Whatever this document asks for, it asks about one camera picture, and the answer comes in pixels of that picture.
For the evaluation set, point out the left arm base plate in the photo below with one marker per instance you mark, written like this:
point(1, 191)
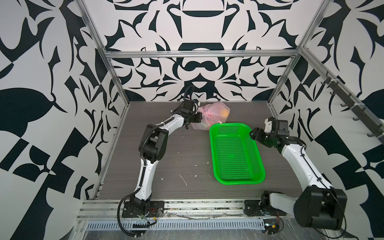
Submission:
point(148, 209)

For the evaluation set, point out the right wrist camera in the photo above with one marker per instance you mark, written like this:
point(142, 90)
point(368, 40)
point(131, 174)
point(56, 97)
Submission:
point(276, 127)

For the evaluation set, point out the black wall hook rack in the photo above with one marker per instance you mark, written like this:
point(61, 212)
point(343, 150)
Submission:
point(351, 102)

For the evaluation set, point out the small green-lit circuit board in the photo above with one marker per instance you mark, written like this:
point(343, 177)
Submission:
point(273, 226)

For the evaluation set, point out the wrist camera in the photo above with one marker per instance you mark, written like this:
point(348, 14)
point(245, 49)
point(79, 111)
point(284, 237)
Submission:
point(276, 127)
point(189, 107)

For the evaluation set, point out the aluminium front rail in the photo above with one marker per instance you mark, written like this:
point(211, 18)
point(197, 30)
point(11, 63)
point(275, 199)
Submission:
point(172, 208)

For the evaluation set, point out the white slotted cable duct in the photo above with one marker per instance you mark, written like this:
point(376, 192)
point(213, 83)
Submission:
point(185, 224)

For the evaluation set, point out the pink plastic bag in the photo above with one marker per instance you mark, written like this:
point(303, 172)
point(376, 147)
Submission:
point(216, 113)

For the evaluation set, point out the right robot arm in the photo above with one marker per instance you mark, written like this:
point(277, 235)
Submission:
point(320, 205)

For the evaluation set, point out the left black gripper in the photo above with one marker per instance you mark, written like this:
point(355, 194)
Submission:
point(198, 115)

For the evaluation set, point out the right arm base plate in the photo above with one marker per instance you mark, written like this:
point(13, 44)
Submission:
point(254, 208)

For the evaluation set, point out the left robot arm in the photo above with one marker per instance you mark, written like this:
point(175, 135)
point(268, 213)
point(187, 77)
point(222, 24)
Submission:
point(152, 149)

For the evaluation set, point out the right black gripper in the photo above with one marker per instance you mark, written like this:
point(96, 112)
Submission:
point(258, 134)

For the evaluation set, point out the green plastic perforated basket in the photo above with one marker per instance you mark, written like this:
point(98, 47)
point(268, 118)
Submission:
point(235, 156)

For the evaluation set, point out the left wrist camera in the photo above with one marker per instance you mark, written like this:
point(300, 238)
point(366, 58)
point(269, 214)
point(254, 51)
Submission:
point(189, 107)

